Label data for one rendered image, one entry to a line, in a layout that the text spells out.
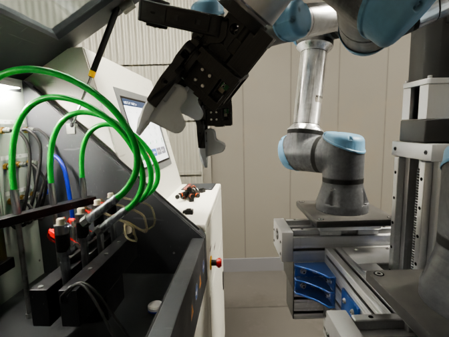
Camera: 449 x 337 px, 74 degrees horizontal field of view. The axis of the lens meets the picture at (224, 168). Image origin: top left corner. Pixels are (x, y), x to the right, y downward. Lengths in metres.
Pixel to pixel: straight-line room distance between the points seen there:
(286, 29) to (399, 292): 0.51
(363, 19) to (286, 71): 2.29
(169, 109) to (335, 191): 0.62
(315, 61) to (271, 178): 1.70
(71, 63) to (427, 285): 1.04
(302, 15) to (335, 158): 0.40
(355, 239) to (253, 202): 1.77
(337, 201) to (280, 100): 1.78
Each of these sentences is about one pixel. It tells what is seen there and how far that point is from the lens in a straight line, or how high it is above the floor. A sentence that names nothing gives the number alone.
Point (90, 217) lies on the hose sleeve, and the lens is 0.68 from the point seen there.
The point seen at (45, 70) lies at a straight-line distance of 0.70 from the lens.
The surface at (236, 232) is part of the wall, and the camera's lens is 2.71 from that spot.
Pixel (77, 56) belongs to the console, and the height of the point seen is 1.52.
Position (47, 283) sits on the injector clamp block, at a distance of 0.77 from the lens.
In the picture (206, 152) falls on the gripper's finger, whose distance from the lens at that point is 0.69.
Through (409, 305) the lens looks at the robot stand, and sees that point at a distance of 0.53.
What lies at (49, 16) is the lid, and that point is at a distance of 0.98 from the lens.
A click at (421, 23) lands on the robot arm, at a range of 0.50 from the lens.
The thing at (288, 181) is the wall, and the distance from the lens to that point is 2.65.
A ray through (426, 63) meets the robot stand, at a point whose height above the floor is 1.41.
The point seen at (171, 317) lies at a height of 0.95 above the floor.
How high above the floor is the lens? 1.30
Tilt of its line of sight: 8 degrees down
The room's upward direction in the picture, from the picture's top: 1 degrees counter-clockwise
